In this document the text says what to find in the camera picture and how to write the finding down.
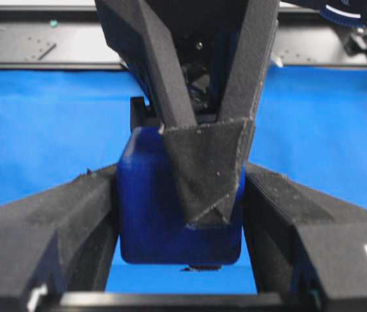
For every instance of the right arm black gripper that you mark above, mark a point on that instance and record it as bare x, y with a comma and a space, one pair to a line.
180, 53

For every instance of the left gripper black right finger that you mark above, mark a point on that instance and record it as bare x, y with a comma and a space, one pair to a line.
305, 242

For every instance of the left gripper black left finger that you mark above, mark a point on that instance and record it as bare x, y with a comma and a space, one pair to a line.
62, 239

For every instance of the blue block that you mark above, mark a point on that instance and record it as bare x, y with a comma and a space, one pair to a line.
152, 228

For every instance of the blue table cloth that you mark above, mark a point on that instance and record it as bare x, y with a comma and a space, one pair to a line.
310, 126

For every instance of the black table edge rail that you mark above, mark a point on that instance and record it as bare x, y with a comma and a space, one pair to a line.
67, 35

